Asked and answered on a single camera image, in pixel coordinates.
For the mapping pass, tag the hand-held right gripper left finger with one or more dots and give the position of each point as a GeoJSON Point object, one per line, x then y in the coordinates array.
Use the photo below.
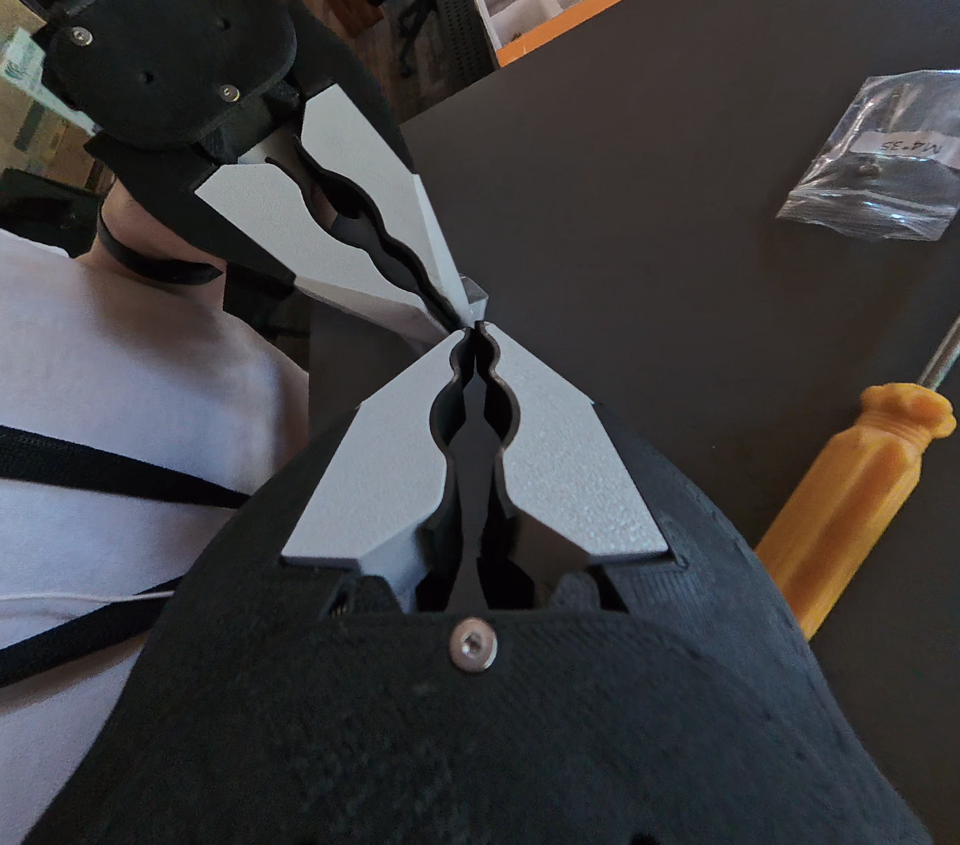
{"type": "Point", "coordinates": [375, 477]}

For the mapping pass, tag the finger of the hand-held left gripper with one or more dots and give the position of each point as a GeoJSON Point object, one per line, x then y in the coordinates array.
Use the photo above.
{"type": "Point", "coordinates": [300, 237]}
{"type": "Point", "coordinates": [360, 162]}

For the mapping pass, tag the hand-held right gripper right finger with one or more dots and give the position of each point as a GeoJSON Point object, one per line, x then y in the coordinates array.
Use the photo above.
{"type": "Point", "coordinates": [570, 477]}

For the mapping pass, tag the small clear plastic bag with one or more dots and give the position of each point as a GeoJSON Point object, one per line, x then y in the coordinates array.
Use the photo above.
{"type": "Point", "coordinates": [476, 297]}

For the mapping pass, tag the person's left hand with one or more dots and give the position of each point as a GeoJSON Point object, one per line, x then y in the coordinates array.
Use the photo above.
{"type": "Point", "coordinates": [146, 226]}

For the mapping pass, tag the stack of cardboard boxes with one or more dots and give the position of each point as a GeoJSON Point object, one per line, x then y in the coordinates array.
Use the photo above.
{"type": "Point", "coordinates": [37, 102]}

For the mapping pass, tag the black perforated cabinet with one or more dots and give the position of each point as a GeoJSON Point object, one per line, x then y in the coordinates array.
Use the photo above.
{"type": "Point", "coordinates": [465, 35]}

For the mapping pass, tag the person's white shirt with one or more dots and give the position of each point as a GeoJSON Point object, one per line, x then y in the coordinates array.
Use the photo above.
{"type": "Point", "coordinates": [112, 372]}

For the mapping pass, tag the clear screw bag white label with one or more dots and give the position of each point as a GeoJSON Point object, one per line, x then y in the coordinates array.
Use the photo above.
{"type": "Point", "coordinates": [877, 185]}

